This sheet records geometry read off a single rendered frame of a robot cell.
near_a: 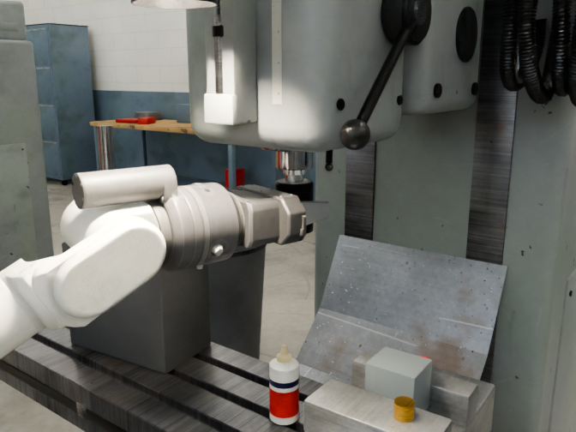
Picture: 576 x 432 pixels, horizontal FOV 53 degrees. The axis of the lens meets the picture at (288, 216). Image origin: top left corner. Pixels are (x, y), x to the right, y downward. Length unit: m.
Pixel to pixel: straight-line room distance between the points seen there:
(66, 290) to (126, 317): 0.45
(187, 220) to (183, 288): 0.37
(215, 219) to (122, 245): 0.11
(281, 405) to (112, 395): 0.26
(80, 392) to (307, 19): 0.66
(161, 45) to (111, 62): 1.00
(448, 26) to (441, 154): 0.30
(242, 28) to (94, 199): 0.22
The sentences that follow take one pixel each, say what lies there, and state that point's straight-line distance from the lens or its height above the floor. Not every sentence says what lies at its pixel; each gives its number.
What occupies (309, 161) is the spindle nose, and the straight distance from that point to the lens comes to 0.68.
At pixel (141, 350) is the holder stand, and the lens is 0.98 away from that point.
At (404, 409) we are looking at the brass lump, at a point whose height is 1.05.
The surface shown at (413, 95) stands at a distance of 0.73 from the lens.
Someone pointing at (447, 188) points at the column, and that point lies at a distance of 1.01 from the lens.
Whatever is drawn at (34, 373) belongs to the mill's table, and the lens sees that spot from 1.09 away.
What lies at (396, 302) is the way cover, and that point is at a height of 1.00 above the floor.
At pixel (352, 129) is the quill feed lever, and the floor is 1.34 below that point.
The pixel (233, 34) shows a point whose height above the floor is 1.43.
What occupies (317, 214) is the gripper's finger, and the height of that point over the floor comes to 1.23.
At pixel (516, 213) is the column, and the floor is 1.18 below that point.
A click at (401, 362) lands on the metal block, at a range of 0.69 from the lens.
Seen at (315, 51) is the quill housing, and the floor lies 1.41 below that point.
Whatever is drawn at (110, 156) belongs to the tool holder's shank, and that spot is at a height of 1.26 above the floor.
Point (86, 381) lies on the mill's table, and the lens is 0.98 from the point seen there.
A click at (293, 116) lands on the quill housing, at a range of 0.58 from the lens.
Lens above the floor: 1.39
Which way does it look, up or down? 14 degrees down
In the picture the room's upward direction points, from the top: straight up
